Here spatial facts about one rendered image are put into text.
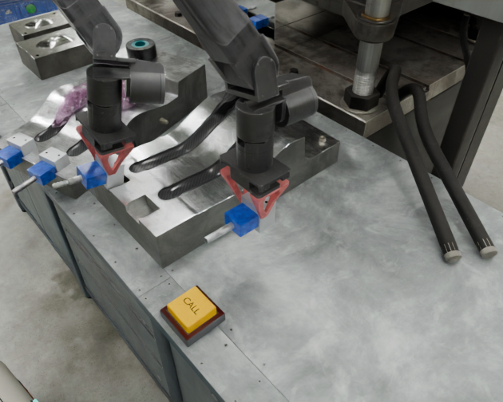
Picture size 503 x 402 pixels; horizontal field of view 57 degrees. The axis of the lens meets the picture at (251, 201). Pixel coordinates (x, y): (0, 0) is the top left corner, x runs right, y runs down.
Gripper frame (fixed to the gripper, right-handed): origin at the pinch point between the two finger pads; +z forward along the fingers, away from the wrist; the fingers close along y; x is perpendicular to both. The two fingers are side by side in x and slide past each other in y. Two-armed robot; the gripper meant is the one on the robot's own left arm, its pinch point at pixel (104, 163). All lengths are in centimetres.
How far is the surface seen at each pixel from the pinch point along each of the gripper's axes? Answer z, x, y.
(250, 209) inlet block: -7.0, -11.3, -28.4
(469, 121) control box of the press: -3, -92, -31
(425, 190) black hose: -6, -49, -42
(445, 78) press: -2, -111, -12
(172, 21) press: 17, -72, 80
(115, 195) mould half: 4.2, 0.5, -4.9
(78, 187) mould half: 13.2, 1.5, 8.9
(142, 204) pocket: 5.2, -3.2, -8.7
